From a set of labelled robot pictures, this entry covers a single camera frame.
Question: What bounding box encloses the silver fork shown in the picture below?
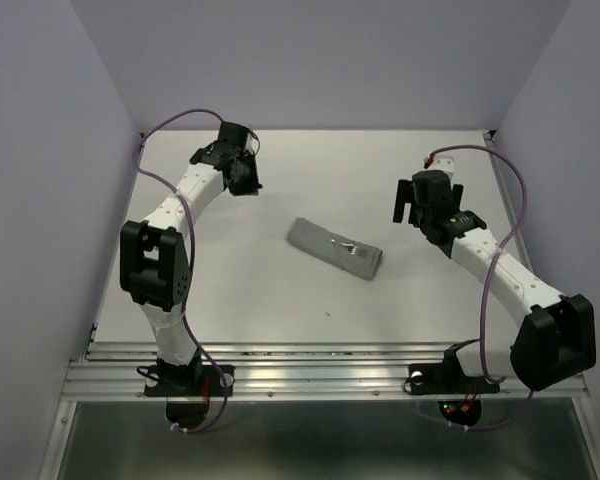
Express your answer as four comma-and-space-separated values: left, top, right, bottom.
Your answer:
331, 238, 375, 258

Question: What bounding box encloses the grey cloth napkin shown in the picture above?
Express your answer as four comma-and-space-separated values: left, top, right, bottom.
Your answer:
286, 217, 383, 281

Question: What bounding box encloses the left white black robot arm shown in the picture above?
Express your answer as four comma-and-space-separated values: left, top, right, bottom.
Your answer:
119, 121, 262, 396

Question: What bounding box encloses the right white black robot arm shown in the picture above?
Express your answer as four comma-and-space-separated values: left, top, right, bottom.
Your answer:
393, 170, 597, 391

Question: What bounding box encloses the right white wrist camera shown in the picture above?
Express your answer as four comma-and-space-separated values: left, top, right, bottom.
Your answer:
424, 155, 455, 181

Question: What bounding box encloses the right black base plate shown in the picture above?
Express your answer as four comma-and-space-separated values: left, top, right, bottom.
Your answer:
403, 362, 500, 396

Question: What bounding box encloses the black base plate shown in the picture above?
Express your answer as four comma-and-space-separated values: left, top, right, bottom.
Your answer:
403, 362, 500, 396
136, 361, 235, 398

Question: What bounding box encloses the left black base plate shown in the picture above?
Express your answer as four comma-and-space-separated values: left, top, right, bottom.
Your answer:
136, 361, 235, 398

